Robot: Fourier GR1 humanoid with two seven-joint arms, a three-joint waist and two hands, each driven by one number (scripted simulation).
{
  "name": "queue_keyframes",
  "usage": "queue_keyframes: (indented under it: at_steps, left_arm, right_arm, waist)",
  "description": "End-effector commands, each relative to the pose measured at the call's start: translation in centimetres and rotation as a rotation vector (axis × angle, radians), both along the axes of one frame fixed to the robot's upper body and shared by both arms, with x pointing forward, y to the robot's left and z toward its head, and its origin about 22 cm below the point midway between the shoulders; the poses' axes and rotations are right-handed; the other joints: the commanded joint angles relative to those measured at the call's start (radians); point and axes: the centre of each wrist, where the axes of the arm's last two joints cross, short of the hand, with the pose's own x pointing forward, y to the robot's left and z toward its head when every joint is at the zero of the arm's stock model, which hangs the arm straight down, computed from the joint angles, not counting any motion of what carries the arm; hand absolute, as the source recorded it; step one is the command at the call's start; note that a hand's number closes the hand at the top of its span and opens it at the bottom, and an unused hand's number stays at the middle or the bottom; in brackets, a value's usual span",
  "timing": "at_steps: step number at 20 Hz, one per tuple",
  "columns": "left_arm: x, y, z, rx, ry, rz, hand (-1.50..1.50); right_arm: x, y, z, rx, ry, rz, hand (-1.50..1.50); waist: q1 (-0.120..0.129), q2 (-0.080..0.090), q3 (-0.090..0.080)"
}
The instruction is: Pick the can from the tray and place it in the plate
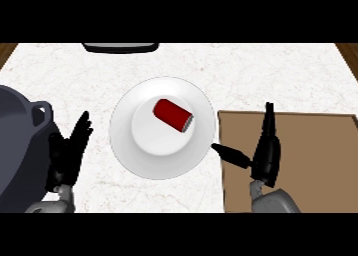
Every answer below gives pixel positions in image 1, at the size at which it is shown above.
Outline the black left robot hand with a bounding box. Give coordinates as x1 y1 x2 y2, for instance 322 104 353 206
44 110 95 194

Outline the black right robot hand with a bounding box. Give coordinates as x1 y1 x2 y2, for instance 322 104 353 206
210 101 282 189

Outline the brown tray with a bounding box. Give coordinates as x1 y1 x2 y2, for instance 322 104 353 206
216 110 358 214

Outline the white round plate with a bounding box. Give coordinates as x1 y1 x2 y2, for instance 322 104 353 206
108 76 217 181

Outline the red can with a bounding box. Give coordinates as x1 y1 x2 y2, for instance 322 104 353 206
152 98 195 134

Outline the dark grey pot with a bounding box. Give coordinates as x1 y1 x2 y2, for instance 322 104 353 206
0 83 65 214

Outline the black and grey appliance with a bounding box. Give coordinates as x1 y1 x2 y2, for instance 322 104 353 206
80 42 161 55

